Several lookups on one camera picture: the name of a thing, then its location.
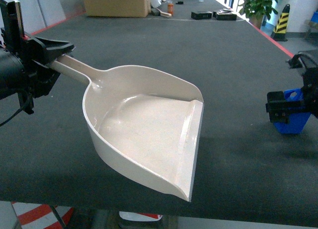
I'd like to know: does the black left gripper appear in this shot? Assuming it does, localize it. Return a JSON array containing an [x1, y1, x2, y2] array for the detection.
[[0, 0, 75, 114]]

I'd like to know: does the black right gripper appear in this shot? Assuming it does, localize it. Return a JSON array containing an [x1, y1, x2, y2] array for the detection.
[[265, 49, 318, 124]]

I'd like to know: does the blue 3D printed part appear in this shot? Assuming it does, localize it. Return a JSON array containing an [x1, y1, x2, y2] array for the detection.
[[273, 88, 311, 134]]

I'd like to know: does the beige plastic dustpan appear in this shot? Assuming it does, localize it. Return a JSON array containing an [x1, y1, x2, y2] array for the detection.
[[49, 55, 204, 202]]

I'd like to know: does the yellow black traffic cone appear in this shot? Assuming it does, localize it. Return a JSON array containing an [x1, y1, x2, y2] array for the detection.
[[271, 4, 290, 42]]

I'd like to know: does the cardboard box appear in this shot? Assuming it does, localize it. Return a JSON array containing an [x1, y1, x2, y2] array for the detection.
[[83, 0, 150, 17]]

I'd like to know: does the potted green plant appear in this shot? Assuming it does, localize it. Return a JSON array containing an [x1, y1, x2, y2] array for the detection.
[[239, 0, 278, 29]]

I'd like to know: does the black box right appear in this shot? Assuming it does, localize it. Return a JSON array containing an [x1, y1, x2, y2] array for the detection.
[[213, 9, 237, 21]]

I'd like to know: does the black box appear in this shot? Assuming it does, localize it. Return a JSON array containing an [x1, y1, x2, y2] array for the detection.
[[191, 11, 213, 20], [213, 9, 237, 21]]

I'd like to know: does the black box left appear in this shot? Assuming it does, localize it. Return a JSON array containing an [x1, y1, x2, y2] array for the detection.
[[191, 11, 213, 20]]

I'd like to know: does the orange bottle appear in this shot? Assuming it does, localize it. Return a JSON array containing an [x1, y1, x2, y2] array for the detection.
[[167, 3, 174, 15]]

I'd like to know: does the black cable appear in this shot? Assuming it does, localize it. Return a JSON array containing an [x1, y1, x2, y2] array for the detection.
[[0, 89, 32, 127]]

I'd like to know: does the wooden handled brush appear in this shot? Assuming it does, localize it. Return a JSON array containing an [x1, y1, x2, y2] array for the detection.
[[157, 8, 172, 18]]

